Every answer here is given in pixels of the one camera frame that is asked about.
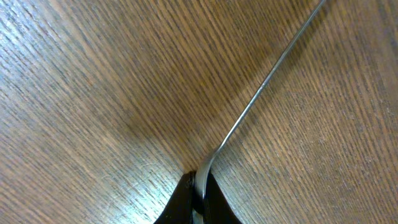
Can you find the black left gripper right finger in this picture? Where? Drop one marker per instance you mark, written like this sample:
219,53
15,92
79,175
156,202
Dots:
216,207

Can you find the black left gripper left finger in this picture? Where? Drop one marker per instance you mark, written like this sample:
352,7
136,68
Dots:
179,208

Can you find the small metal rod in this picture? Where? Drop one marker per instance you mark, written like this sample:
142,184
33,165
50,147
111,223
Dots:
201,177

